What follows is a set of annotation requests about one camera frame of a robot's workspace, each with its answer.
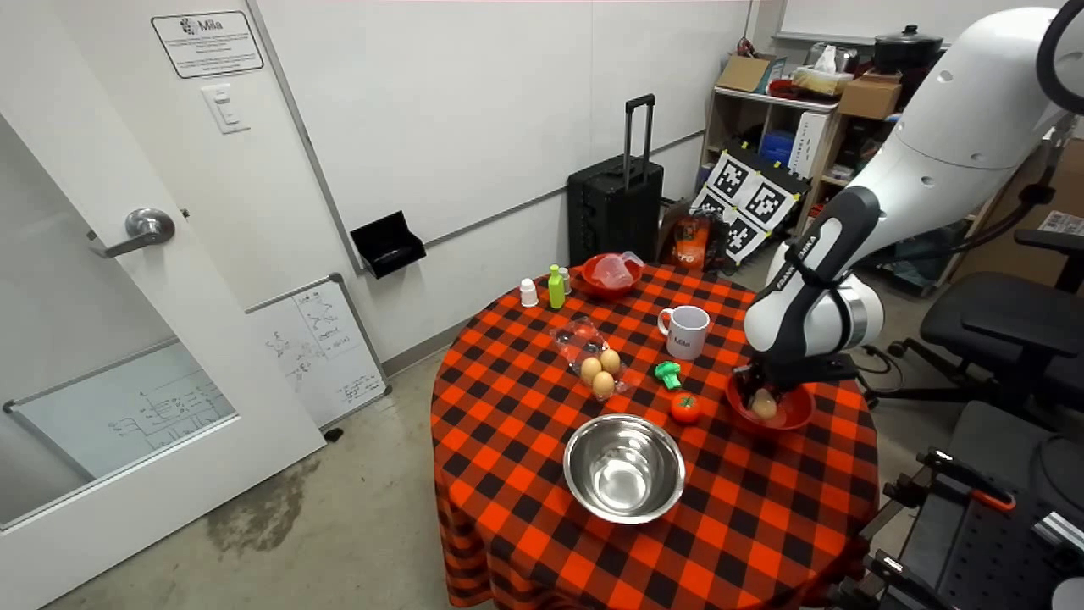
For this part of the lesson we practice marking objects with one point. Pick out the stainless steel bowl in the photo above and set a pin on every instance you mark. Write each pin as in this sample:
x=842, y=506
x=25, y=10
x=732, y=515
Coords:
x=623, y=470

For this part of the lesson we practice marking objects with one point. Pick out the black suitcase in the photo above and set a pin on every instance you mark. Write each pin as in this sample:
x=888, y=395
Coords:
x=613, y=213

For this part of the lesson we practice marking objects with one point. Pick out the black office chair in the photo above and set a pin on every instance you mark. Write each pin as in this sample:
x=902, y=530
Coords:
x=1003, y=327

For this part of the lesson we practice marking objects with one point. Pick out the cream plastic toy egg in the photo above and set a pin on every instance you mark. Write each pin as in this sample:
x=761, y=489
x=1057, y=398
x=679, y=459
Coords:
x=763, y=404

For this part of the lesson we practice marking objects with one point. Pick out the small white bottle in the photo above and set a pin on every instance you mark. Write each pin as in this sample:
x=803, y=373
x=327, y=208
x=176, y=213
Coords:
x=528, y=297

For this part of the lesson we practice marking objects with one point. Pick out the red bowl with plastic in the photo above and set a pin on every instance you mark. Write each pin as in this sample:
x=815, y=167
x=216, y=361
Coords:
x=611, y=276

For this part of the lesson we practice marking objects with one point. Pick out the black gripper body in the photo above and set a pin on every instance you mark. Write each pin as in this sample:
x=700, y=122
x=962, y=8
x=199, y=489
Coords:
x=803, y=372

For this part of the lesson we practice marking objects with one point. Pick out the orange snack bag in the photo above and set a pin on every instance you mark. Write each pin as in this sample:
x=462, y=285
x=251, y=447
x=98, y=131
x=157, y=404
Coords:
x=693, y=244

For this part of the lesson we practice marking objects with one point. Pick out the large wall whiteboard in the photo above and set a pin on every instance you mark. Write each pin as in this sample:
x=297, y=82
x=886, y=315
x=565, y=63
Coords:
x=487, y=102

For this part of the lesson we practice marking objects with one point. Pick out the black pot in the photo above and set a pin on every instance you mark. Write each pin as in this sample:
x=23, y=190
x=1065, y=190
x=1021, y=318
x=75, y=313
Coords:
x=906, y=53

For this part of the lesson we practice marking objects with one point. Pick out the black white marker board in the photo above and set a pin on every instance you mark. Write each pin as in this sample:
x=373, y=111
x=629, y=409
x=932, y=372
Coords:
x=745, y=198

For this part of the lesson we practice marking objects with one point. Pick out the orange toy tomato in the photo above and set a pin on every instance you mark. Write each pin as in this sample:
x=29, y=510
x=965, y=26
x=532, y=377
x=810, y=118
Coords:
x=685, y=409

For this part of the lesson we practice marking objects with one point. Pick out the green toy vegetable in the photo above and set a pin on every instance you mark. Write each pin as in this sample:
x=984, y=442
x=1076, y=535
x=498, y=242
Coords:
x=670, y=373

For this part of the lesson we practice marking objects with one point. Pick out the cardboard box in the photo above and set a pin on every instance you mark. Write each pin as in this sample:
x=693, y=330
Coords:
x=745, y=72
x=868, y=98

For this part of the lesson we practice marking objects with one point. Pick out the small leaning whiteboard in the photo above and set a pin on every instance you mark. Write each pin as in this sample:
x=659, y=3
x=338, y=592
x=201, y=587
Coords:
x=322, y=351

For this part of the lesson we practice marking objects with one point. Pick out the black wall tray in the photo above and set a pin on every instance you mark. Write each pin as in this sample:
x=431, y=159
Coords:
x=388, y=242

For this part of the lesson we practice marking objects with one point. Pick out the wooden shelf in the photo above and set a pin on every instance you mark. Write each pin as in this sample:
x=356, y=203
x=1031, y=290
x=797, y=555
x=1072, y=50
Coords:
x=833, y=148

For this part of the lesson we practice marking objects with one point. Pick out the white wall sign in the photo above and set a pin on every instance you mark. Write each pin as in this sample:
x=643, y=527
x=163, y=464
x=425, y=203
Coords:
x=207, y=41

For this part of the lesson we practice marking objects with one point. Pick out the orange bowl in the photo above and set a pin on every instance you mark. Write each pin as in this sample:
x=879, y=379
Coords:
x=797, y=411

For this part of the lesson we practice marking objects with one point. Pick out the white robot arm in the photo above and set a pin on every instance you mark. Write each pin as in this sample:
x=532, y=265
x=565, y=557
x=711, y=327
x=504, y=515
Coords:
x=959, y=122

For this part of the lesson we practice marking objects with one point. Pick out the orange black checked tablecloth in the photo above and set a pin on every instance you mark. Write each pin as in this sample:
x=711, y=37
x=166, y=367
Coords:
x=745, y=510

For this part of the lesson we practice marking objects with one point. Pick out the white mug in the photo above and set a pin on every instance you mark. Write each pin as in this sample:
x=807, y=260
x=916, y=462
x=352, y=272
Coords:
x=685, y=330

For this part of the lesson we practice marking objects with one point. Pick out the tan egg in bag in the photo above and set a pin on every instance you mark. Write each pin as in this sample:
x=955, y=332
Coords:
x=611, y=361
x=592, y=367
x=605, y=384

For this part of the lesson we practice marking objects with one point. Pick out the white door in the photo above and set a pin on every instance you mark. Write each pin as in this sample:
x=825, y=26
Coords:
x=123, y=373

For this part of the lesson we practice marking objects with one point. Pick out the green bottle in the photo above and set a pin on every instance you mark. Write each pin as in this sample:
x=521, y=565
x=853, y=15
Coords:
x=557, y=290

